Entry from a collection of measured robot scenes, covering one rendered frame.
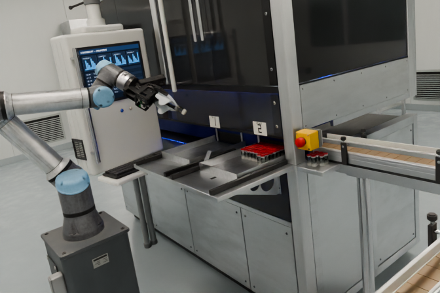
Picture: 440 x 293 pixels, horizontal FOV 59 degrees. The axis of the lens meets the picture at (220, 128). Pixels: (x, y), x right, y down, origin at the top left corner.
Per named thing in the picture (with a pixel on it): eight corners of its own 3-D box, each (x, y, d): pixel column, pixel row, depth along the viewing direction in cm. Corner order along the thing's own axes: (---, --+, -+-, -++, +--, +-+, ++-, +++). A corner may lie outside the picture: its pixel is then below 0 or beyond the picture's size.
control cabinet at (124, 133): (146, 147, 257) (124, 25, 240) (165, 150, 244) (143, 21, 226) (75, 172, 221) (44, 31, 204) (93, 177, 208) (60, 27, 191)
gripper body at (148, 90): (146, 112, 152) (122, 98, 154) (160, 101, 157) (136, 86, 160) (148, 99, 146) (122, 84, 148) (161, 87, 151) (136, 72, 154)
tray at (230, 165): (256, 149, 191) (256, 142, 190) (296, 157, 170) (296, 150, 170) (200, 170, 172) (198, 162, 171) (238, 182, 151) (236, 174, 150)
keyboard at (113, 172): (160, 153, 235) (160, 150, 235) (175, 155, 226) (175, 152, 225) (102, 176, 207) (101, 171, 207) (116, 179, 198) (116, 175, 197)
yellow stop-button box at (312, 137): (308, 144, 161) (307, 127, 159) (322, 146, 155) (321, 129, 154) (296, 148, 157) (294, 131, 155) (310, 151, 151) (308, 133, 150)
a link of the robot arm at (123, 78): (128, 81, 161) (128, 66, 154) (137, 86, 160) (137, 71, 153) (116, 91, 156) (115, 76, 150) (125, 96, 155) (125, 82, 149)
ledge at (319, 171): (319, 161, 169) (318, 156, 168) (344, 166, 158) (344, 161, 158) (297, 170, 161) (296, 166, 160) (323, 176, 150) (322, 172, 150)
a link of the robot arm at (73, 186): (62, 218, 138) (54, 182, 135) (60, 205, 150) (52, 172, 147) (97, 208, 143) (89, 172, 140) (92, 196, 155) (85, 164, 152)
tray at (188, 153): (215, 140, 218) (215, 135, 217) (245, 147, 197) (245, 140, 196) (162, 157, 199) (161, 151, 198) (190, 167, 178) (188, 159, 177)
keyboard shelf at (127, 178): (154, 154, 245) (153, 150, 244) (184, 159, 226) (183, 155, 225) (90, 179, 213) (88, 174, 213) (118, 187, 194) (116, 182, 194)
